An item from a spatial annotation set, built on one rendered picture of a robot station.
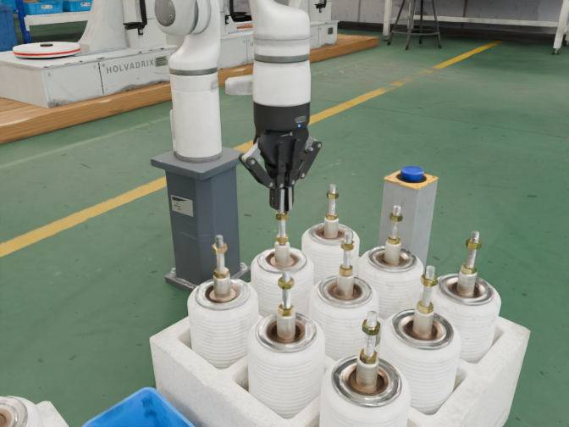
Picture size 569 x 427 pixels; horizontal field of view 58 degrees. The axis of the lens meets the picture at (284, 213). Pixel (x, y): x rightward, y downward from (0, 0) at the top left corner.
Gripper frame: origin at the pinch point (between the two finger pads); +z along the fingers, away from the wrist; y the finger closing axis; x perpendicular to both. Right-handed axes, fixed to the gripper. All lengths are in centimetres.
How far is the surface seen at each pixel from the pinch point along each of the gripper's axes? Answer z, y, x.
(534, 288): 36, 63, -10
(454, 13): 14, 441, 293
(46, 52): 6, 19, 208
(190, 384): 20.1, -19.0, -5.0
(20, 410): 10.1, -38.2, -7.8
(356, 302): 10.2, 1.4, -14.6
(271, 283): 11.5, -3.9, -2.6
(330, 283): 10.2, 1.6, -9.3
